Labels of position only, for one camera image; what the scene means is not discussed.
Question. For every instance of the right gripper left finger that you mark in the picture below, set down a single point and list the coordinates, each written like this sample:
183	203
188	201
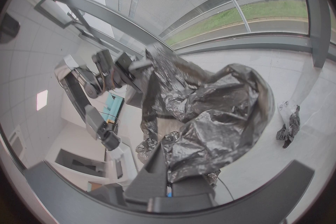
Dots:
153	178

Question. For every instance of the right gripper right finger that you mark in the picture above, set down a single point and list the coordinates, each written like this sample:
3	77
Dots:
191	190

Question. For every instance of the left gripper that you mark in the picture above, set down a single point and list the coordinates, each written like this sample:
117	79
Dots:
125	65

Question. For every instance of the black plastic bag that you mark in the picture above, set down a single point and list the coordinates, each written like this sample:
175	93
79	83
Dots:
210	123

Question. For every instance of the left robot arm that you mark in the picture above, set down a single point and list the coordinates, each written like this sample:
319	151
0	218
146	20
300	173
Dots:
90	84

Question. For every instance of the crumpled black plastic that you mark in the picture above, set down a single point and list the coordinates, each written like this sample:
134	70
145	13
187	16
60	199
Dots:
288	127

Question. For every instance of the blue-green curtain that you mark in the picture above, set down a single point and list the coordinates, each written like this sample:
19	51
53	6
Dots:
114	107

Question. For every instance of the window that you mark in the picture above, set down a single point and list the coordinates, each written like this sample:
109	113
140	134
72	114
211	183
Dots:
183	7

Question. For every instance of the clear printed wrapper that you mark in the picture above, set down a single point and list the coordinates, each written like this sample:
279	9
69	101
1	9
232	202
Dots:
284	107

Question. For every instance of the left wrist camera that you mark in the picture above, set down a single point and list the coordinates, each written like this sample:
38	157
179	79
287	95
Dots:
103	59

